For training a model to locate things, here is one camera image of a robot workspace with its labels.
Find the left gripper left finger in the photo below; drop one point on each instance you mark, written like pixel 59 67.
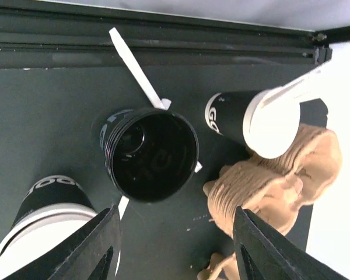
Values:
pixel 92 252

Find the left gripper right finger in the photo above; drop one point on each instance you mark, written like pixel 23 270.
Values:
pixel 264 253

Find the stacked brown pulp cup carriers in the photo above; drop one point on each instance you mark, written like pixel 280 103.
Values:
pixel 275 189

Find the black paper cup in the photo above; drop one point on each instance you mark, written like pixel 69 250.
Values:
pixel 149 154

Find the paper cup holding stirrers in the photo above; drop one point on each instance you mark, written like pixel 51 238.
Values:
pixel 244 118

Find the white wrapped straw on table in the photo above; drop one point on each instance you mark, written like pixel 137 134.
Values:
pixel 132 64

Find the bundle of white wrapped straws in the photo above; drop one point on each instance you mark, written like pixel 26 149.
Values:
pixel 305 87

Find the black aluminium frame rail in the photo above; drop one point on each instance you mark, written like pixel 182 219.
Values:
pixel 38 34

